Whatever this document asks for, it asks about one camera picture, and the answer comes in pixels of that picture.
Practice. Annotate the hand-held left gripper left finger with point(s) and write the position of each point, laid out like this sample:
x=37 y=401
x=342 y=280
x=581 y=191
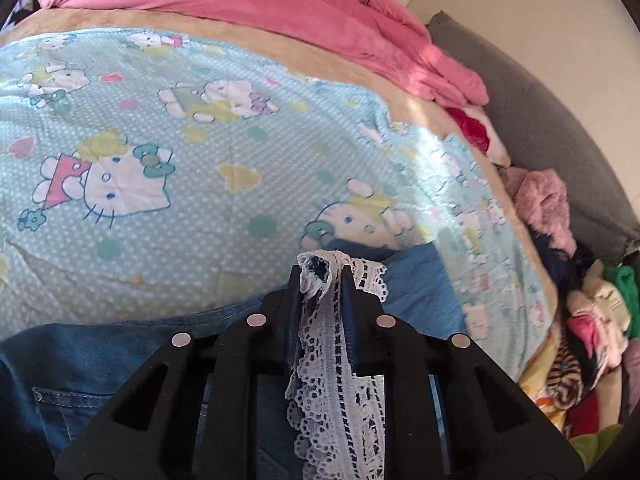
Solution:
x=290 y=302

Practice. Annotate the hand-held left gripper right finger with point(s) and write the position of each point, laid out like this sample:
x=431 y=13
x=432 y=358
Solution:
x=357 y=307

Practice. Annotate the blue denim pants lace hem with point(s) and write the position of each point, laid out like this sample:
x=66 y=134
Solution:
x=75 y=360

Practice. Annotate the light blue cartoon printed blanket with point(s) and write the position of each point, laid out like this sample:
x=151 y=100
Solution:
x=200 y=210

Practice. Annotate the dark navy cloth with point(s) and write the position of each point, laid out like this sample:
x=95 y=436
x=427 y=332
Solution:
x=552 y=257

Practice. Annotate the red cloth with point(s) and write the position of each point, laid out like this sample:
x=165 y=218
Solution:
x=470 y=127

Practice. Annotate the striped cloth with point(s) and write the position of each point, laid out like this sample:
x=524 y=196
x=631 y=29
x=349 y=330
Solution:
x=565 y=372

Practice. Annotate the hot pink cloth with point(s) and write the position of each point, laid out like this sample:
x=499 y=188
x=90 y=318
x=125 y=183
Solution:
x=585 y=330

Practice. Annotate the cream cloth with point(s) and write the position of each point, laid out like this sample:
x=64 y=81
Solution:
x=600 y=297

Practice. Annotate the green cloth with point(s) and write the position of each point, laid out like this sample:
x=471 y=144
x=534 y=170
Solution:
x=625 y=297

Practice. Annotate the grey padded headboard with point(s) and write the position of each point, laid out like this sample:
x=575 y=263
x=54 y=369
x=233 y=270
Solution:
x=540 y=110

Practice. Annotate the yellow-green cloth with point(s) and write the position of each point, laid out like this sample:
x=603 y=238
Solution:
x=595 y=442

